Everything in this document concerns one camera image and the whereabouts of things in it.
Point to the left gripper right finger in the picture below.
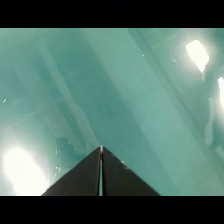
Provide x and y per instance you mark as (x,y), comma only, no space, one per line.
(122,180)

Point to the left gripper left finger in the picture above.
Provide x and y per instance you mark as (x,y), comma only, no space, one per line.
(81,179)

